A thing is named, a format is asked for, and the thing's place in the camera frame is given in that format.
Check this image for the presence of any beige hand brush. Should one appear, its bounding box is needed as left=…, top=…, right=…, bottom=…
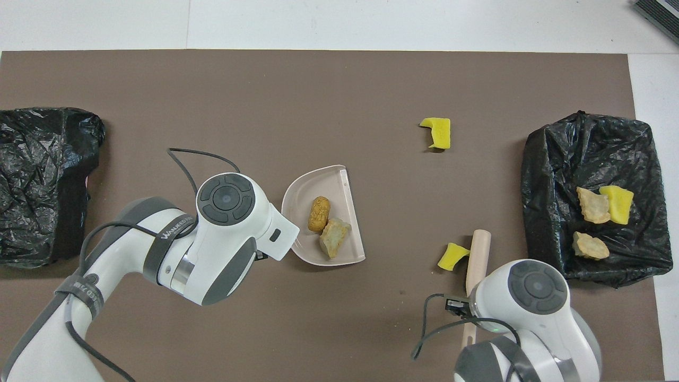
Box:
left=463, top=229, right=492, bottom=348

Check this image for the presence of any dark device corner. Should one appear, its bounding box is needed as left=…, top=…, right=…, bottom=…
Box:
left=633, top=0, right=679, bottom=46

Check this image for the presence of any brown table mat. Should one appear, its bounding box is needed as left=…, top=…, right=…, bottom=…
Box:
left=0, top=50, right=665, bottom=382

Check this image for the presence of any pale yellow sponge chunk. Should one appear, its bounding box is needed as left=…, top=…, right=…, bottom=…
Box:
left=319, top=218, right=352, bottom=259

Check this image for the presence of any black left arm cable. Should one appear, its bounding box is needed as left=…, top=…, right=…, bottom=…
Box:
left=64, top=147, right=242, bottom=382

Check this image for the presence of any yellow notched sponge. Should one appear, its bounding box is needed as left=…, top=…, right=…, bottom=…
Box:
left=419, top=117, right=451, bottom=150

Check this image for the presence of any black trash bag bin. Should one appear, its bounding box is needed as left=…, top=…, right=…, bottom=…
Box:
left=520, top=110, right=674, bottom=289
left=0, top=107, right=106, bottom=268

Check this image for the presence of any toy croissant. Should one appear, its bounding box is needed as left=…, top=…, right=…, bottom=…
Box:
left=572, top=231, right=611, bottom=261
left=576, top=186, right=612, bottom=224

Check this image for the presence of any beige plastic dustpan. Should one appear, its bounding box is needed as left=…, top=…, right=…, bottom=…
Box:
left=281, top=164, right=366, bottom=266

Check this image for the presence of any orange fried croquette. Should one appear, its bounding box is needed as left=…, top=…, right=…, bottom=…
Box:
left=308, top=196, right=331, bottom=233

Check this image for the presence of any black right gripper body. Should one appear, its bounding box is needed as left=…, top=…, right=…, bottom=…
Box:
left=445, top=297, right=473, bottom=319

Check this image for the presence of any green yellow scouring sponge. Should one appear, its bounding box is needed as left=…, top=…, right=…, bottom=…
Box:
left=599, top=185, right=634, bottom=225

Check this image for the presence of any yellow sponge wedge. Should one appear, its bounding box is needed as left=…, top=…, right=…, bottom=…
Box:
left=437, top=243, right=471, bottom=272

